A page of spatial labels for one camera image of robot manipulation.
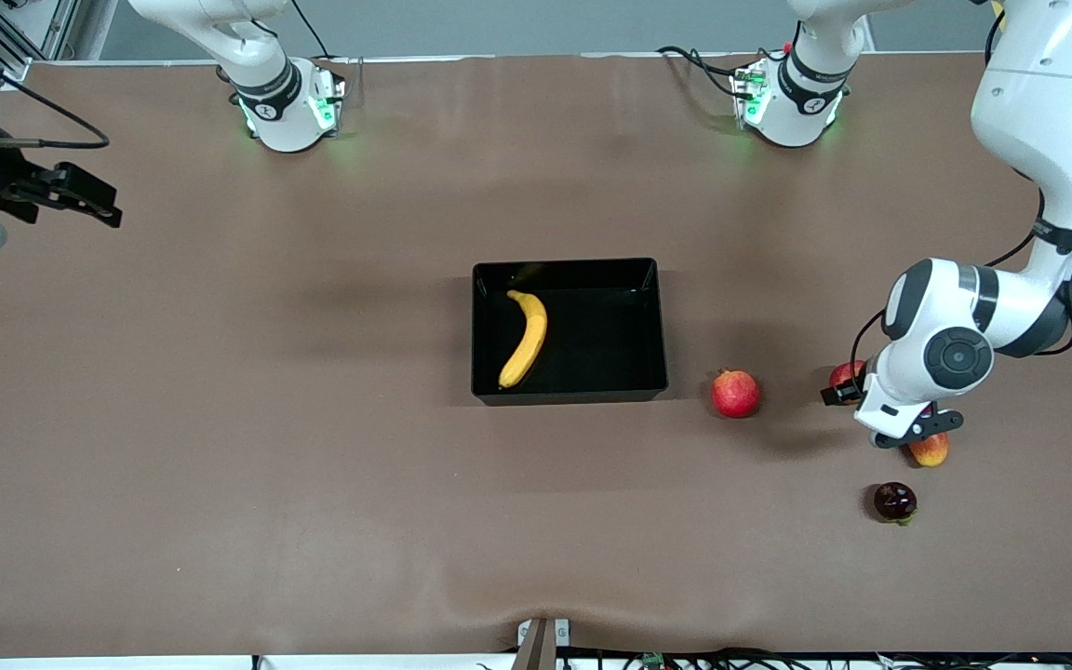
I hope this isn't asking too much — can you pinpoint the black cable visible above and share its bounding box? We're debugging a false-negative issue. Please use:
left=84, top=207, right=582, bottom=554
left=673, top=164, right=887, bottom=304
left=655, top=45, right=765, bottom=97
left=289, top=0, right=334, bottom=62
left=0, top=19, right=112, bottom=151
left=983, top=186, right=1072, bottom=358

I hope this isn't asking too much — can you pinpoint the orange red peach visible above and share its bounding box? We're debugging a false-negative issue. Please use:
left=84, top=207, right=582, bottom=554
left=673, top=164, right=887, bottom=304
left=908, top=432, right=951, bottom=468

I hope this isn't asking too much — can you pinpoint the metal table clamp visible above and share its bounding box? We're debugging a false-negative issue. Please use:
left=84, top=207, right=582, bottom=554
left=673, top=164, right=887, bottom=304
left=516, top=617, right=572, bottom=670

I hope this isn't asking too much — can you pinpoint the yellow banana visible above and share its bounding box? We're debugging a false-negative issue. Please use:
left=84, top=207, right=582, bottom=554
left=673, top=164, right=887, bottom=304
left=498, top=289, right=549, bottom=390

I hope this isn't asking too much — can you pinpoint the metal shelf frame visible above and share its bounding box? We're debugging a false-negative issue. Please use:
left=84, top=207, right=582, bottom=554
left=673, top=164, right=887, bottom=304
left=0, top=0, right=81, bottom=68

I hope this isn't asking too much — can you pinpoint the brown table cover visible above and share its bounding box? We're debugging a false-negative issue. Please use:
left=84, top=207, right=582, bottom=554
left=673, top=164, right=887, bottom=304
left=0, top=51, right=1072, bottom=658

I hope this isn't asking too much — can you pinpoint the dark purple mangosteen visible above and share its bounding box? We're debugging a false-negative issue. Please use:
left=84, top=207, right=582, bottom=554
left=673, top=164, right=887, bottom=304
left=874, top=481, right=918, bottom=527

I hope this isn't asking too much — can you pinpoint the black plastic box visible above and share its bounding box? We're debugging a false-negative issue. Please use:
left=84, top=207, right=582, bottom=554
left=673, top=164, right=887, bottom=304
left=471, top=258, right=670, bottom=408

